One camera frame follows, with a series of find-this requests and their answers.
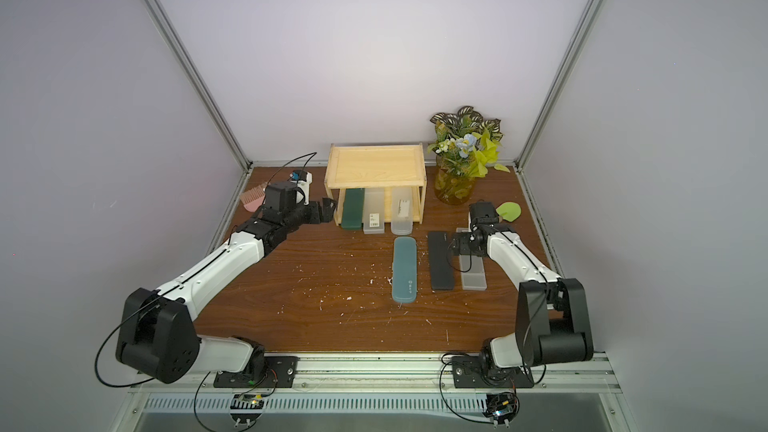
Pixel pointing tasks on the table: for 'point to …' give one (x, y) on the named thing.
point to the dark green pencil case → (353, 210)
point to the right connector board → (501, 406)
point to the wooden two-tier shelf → (376, 165)
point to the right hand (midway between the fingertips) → (476, 238)
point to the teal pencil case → (405, 270)
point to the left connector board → (246, 409)
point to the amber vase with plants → (466, 145)
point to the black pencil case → (441, 260)
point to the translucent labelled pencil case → (374, 211)
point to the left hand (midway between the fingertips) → (327, 199)
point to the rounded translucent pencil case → (402, 211)
